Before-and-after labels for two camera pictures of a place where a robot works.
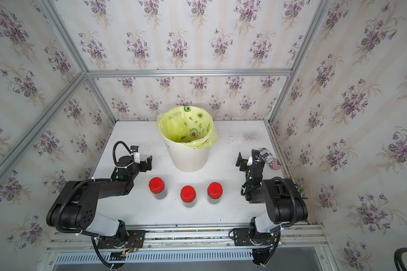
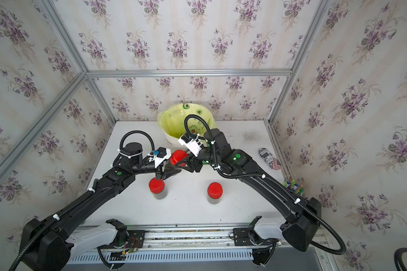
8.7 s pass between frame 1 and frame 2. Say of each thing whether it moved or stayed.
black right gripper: moved
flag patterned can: stayed
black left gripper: moved
